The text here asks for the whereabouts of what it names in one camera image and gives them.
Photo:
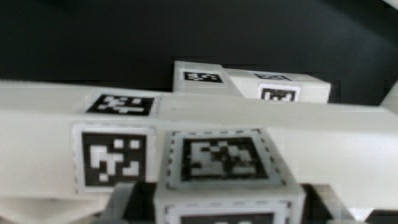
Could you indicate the white chair back frame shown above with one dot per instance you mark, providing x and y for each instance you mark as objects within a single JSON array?
[{"x": 84, "y": 136}]

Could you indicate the white chair leg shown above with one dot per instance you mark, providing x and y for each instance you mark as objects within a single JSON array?
[
  {"x": 201, "y": 78},
  {"x": 285, "y": 87}
]

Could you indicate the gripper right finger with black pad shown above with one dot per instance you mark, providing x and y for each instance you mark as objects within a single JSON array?
[{"x": 324, "y": 208}]

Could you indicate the white tagged cube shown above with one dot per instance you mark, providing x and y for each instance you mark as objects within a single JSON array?
[{"x": 226, "y": 184}]

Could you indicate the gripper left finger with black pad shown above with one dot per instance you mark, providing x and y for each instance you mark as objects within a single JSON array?
[{"x": 130, "y": 207}]

